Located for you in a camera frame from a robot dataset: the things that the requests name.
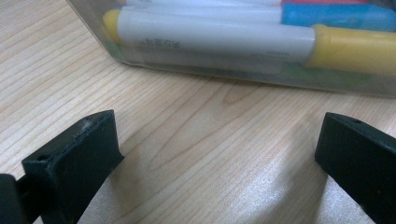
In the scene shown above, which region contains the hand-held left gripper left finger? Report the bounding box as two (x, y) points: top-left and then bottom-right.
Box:
(21, 109), (125, 224)

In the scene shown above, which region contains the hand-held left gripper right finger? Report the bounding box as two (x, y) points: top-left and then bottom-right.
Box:
(314, 111), (396, 224)

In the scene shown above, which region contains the transparent grey storage box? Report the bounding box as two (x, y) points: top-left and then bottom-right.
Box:
(66, 0), (396, 99)

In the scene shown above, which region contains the light blue cap marker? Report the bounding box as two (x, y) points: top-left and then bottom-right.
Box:
(122, 2), (396, 33)

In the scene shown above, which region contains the yellow cap marker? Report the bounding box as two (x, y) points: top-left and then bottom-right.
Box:
(102, 8), (396, 77)

